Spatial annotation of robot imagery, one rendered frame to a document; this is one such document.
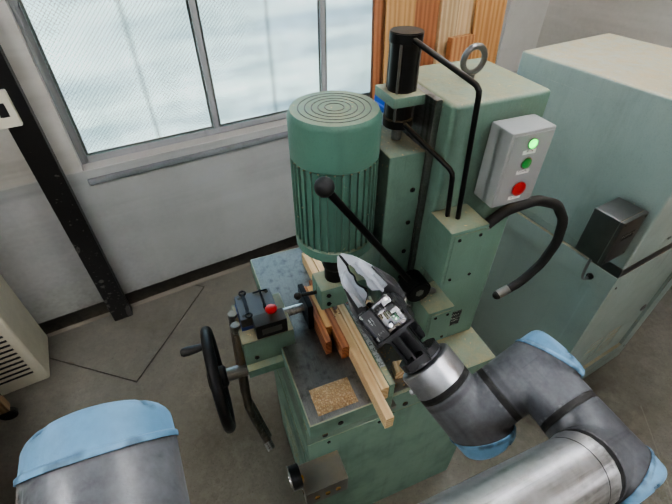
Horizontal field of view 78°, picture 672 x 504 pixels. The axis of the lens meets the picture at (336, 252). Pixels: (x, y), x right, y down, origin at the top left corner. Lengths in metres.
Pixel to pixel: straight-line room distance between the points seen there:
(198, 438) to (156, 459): 1.69
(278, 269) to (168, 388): 1.10
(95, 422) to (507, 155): 0.73
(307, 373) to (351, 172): 0.53
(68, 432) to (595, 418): 0.59
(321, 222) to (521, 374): 0.44
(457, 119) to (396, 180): 0.16
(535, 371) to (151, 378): 1.92
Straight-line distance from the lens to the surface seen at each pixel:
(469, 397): 0.68
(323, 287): 1.01
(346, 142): 0.73
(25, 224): 2.30
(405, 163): 0.83
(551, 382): 0.67
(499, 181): 0.86
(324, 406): 1.01
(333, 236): 0.84
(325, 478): 1.26
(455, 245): 0.85
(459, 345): 1.29
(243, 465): 1.97
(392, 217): 0.89
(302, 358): 1.09
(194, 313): 2.49
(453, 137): 0.81
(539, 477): 0.53
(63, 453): 0.38
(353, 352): 1.05
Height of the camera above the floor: 1.80
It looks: 41 degrees down
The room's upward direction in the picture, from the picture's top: straight up
